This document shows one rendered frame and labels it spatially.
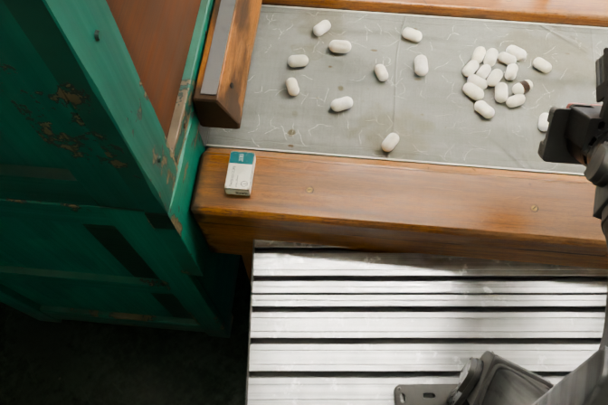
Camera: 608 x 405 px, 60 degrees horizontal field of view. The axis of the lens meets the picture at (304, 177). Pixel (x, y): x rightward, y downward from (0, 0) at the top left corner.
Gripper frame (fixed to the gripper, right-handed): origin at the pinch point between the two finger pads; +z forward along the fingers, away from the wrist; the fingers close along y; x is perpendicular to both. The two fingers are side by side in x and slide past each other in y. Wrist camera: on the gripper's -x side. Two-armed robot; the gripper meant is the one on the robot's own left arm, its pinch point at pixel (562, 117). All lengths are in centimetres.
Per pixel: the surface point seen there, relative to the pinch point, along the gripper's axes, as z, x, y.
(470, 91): 14.7, 0.5, 8.5
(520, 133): 11.2, 5.7, 0.7
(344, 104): 11.3, 3.3, 28.4
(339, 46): 20.1, -4.3, 29.8
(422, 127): 11.0, 5.9, 15.8
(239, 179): -2.6, 11.6, 42.3
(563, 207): -0.7, 12.5, -2.9
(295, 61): 17.4, -1.8, 36.9
